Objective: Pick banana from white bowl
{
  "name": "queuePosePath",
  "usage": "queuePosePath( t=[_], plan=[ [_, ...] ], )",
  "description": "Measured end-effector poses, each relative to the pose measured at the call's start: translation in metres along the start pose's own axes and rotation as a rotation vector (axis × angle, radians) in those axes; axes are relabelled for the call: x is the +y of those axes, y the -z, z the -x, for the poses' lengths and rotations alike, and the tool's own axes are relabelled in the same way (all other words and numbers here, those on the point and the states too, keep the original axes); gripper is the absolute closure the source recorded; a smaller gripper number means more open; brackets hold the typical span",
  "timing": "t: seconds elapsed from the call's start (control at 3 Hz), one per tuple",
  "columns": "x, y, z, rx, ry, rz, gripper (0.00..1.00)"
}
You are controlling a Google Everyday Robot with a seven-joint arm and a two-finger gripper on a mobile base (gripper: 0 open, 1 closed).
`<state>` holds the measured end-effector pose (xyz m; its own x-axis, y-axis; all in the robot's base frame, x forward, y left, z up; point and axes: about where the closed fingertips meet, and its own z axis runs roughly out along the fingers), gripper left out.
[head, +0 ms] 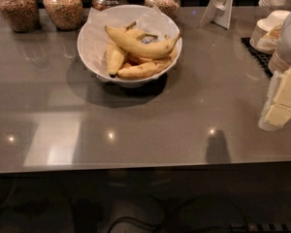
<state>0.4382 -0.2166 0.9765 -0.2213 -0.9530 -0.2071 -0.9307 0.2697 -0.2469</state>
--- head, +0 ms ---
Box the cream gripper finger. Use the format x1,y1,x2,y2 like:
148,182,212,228
265,105,291,127
274,68,291,110

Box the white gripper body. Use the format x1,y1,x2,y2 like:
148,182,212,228
258,70,287,131

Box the yellow banana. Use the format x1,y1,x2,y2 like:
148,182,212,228
106,41,126,77
105,26,181,59
117,57,173,80
119,21,158,40

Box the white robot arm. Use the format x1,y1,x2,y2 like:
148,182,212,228
258,12,291,131

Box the front paper bowl stack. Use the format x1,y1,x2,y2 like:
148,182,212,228
268,50,291,73

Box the paper bowl stack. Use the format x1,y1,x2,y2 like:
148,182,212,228
268,50,291,73
249,10,290,54

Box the rear paper bowl stack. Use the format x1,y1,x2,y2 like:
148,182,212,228
249,10,290,54

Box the white bowl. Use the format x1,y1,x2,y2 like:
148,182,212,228
77,4,183,88

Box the white paper bowl liner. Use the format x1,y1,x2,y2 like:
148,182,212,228
82,5,173,82

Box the black rubber mat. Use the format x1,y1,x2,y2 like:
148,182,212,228
241,38,273,78

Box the white sign stand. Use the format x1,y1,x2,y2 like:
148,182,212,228
199,0,234,30

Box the black power strip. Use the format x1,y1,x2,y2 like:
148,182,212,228
230,223,291,233

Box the far left grain jar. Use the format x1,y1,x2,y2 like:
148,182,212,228
0,0,40,33

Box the black cable on floor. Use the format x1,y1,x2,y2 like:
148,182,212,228
106,194,250,233

